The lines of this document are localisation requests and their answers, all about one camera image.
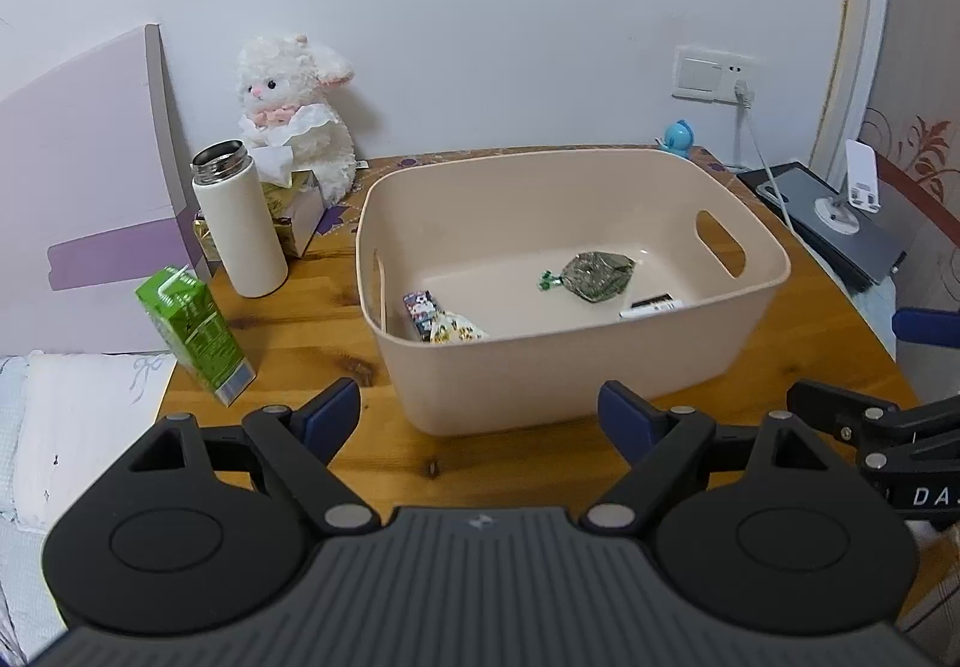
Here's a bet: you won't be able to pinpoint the green drink carton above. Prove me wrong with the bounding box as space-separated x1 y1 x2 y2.
135 265 257 408

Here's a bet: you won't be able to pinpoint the small white box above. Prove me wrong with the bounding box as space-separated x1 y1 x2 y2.
619 292 687 320

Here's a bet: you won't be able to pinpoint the green foil packet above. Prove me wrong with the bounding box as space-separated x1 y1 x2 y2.
540 250 637 303

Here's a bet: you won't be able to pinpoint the green gold tissue box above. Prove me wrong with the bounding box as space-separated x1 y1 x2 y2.
193 145 329 263

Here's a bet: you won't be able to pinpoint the white wall switch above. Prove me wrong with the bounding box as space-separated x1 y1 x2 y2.
673 46 725 100

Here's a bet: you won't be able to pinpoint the white plug with cable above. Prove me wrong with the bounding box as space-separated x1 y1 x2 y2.
733 80 796 233

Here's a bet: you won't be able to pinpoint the white wall socket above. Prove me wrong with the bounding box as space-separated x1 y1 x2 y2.
720 55 766 105

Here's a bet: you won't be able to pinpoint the patterned snack packets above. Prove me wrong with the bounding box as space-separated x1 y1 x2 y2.
403 292 443 343

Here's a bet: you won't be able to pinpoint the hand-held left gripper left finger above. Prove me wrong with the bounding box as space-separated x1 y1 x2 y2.
129 378 380 539

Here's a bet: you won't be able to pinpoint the white plush lamb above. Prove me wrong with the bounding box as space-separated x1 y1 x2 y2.
236 32 359 207

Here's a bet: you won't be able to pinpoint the white thermos bottle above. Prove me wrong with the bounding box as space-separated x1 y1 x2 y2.
190 140 290 299

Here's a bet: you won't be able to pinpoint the beige plastic storage bin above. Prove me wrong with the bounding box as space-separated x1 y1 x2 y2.
356 146 792 439

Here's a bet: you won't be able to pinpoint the white door frame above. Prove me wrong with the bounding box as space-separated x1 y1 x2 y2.
814 0 897 180

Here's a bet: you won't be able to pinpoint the white phone stand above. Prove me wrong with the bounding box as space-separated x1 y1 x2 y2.
815 140 882 237

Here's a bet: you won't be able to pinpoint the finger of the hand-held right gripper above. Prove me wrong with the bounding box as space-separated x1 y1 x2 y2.
786 378 960 471
892 308 960 345

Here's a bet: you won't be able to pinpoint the dark grey laptop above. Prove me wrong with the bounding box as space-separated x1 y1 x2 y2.
737 161 908 293

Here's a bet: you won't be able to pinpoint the white bed sheet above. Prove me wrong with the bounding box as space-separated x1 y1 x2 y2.
0 352 177 645

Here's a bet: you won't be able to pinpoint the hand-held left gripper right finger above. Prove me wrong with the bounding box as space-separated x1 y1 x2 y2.
585 379 852 539

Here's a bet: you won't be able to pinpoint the lilac headboard panel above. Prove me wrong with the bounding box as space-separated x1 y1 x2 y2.
0 23 218 357

